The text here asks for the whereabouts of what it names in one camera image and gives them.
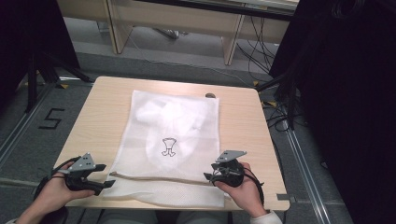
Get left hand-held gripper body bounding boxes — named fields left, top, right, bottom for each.
left=57, top=151, right=97, bottom=191

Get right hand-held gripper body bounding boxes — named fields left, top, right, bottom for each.
left=210, top=149, right=248, bottom=189

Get white mesh laundry bag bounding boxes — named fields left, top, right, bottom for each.
left=102, top=90, right=226, bottom=209

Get person's right hand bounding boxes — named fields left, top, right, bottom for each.
left=214, top=161, right=266, bottom=217

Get person's left hand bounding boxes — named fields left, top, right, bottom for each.
left=33, top=173, right=96, bottom=217

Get person's right leg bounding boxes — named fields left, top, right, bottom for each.
left=174, top=210, right=232, bottom=224

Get person's leg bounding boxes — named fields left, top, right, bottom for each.
left=174, top=210, right=232, bottom=224
left=95, top=209, right=158, bottom=224

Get person's left leg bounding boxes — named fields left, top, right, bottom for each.
left=95, top=209, right=158, bottom=224

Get grey tape strip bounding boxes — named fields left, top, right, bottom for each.
left=276, top=193, right=297, bottom=203

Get white garment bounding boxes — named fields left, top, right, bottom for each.
left=134, top=96, right=210, bottom=175

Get black tripod stand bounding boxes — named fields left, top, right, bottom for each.
left=255, top=69, right=309, bottom=131
left=23, top=50, right=95, bottom=114

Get black curtain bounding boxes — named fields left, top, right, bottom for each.
left=0, top=0, right=81, bottom=108
left=268, top=0, right=396, bottom=224

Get grey power strip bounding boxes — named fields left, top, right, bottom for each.
left=152, top=27, right=189, bottom=40

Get light wooden desk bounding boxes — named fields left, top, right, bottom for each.
left=56, top=0, right=301, bottom=66

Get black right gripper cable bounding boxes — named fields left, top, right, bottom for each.
left=243, top=167, right=266, bottom=207

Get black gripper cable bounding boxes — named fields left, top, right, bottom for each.
left=33, top=156, right=82, bottom=202
left=243, top=167, right=266, bottom=207

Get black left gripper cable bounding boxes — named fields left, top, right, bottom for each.
left=33, top=156, right=82, bottom=202

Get black floor cable bundle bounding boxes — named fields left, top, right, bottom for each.
left=262, top=101, right=307, bottom=133

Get metal floor rail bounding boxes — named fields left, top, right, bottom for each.
left=283, top=125, right=332, bottom=224
left=0, top=83, right=56, bottom=167

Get black hanging cables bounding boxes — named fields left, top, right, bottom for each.
left=235, top=15, right=279, bottom=82

